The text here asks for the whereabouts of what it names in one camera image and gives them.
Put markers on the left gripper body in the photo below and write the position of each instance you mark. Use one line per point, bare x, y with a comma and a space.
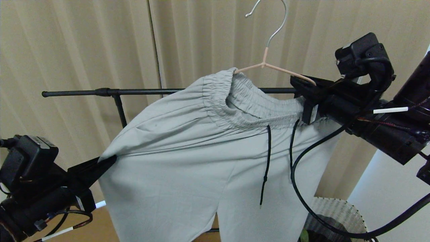
43, 208

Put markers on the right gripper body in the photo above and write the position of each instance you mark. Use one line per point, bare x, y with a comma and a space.
376, 124

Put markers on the pink clothes hanger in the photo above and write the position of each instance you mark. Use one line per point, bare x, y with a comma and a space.
264, 57

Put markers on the green garment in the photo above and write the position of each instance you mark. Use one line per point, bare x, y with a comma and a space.
304, 235

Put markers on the pale grey shorts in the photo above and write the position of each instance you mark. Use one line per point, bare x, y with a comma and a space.
184, 161

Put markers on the white laundry basket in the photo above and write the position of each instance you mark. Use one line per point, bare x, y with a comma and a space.
339, 211

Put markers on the black clothes rack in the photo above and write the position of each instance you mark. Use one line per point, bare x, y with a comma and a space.
84, 92

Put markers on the beige curtain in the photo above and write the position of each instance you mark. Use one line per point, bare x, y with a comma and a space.
84, 40

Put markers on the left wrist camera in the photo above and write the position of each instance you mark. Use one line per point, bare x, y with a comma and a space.
30, 154

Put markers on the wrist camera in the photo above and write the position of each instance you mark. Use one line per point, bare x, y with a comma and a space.
362, 50
30, 154

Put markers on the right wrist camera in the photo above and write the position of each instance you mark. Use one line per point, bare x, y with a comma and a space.
362, 50

